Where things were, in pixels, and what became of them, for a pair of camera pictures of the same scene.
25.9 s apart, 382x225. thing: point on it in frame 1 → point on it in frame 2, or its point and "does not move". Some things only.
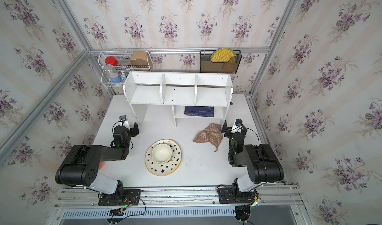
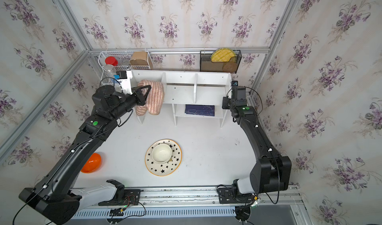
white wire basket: (116, 64) does not move
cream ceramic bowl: (161, 153) does not move
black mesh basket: (207, 66) does not move
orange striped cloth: (212, 134) → (155, 100)
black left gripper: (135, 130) → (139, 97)
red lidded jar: (111, 60) does not move
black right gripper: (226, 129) → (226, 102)
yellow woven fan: (223, 55) does not move
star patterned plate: (163, 158) does not move
